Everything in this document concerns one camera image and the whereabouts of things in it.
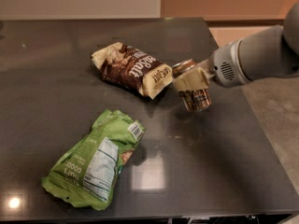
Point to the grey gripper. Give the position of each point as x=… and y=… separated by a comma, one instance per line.
x=223, y=66

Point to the orange soda can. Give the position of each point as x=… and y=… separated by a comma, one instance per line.
x=194, y=100

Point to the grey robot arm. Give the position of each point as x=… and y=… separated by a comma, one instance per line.
x=273, y=52

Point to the brown cream chip bag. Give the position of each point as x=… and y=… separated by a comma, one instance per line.
x=132, y=69

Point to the green snack bag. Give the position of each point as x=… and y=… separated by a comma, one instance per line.
x=85, y=176

